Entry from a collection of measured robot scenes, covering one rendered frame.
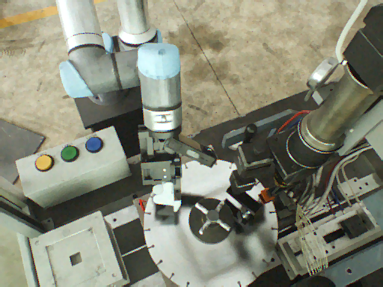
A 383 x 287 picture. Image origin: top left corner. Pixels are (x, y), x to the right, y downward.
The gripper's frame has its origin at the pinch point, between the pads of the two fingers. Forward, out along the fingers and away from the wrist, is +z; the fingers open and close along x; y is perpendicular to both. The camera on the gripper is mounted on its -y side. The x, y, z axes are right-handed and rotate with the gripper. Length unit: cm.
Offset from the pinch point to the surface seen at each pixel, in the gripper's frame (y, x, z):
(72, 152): 27.0, -25.2, -2.5
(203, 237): -5.5, 0.4, 9.7
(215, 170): -11.2, -13.4, 0.1
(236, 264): -12.5, 5.2, 14.5
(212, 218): -7.7, 0.6, 4.2
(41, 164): 35.1, -23.3, -0.8
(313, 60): -103, -153, 9
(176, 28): -16, -182, -11
